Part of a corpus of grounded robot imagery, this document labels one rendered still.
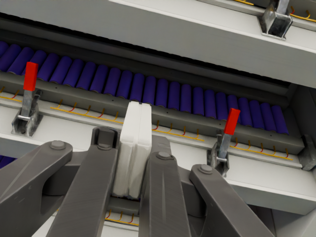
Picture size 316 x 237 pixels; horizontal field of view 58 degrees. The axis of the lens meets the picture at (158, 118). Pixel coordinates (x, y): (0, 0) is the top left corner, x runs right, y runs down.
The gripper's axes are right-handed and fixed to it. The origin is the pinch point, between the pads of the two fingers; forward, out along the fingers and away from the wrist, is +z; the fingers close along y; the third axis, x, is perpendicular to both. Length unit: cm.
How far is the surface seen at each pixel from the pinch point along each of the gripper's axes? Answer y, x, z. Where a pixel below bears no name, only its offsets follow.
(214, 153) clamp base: 11.6, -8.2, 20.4
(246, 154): 17.2, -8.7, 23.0
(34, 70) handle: -13.4, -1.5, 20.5
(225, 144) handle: 12.6, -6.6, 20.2
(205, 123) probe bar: 10.4, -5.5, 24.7
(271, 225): 27.7, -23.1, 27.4
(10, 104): -17.3, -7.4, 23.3
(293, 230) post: 28.1, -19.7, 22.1
